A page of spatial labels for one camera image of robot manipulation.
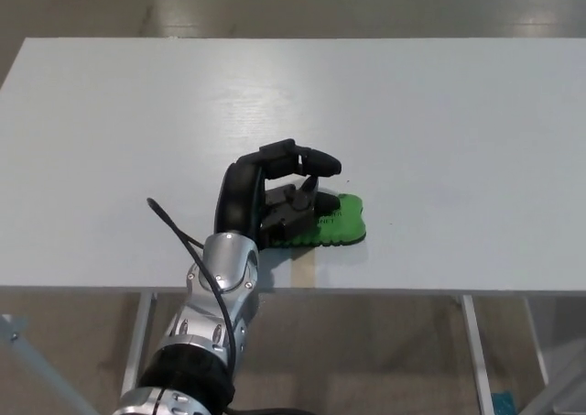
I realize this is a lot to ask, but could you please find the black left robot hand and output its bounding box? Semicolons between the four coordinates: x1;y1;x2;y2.
213;137;342;251

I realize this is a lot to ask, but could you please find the green whiteboard eraser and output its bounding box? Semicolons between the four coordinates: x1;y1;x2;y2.
264;192;369;249

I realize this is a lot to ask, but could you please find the beige masking tape strip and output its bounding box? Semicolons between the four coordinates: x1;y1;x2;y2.
291;257;318;290

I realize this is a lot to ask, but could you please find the white table leg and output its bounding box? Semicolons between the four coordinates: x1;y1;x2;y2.
121;291;157;394
521;295;551;389
461;294;494;415

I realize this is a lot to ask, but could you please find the teal perforated object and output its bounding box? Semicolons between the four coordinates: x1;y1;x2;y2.
491;388;518;415

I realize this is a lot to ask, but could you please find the grey metal bar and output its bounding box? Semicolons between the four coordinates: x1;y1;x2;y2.
526;362;586;415

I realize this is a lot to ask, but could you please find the grey metal stand frame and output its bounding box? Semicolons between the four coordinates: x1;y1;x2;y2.
0;312;100;415

